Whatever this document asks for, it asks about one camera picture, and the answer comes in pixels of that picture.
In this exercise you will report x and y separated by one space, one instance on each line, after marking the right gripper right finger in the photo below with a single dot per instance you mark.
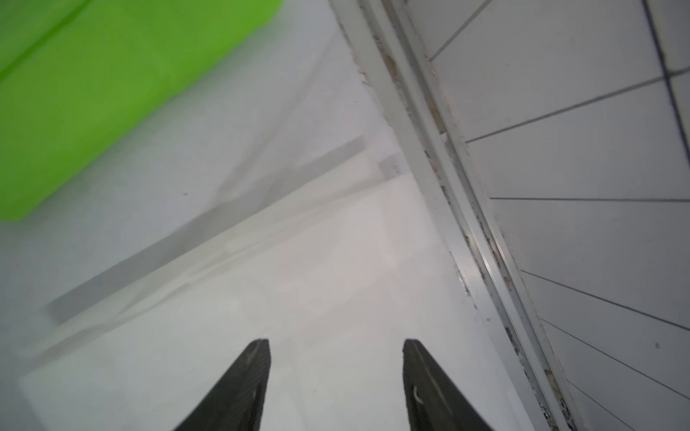
433 401

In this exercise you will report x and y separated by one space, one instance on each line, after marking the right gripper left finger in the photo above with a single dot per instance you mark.
235 402

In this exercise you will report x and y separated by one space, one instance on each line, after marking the white raincoat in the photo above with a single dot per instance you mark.
336 276

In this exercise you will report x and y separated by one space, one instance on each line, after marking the green frog raincoat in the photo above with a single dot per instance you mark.
76 76

